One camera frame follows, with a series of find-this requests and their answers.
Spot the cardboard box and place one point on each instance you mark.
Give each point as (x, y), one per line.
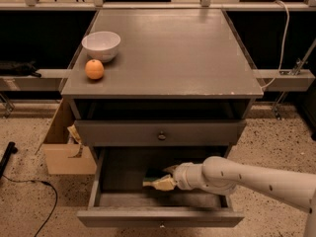
(63, 154)

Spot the green and yellow sponge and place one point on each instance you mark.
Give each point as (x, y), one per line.
(152, 175)

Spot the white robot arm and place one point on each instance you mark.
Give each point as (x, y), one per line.
(220, 176)

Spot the grey open middle drawer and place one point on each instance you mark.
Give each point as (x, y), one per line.
(118, 198)

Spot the grey upper drawer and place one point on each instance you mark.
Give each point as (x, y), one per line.
(159, 133)

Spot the white bowl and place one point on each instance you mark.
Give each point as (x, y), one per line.
(103, 45)

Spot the black stand foot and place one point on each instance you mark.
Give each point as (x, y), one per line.
(11, 149)

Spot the black cloth on shelf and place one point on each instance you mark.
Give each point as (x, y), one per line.
(15, 68)

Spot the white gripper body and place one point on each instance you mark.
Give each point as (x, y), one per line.
(181, 176)

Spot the grey drawer cabinet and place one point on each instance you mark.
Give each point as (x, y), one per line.
(172, 64)

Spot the orange fruit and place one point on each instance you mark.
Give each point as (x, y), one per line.
(94, 69)

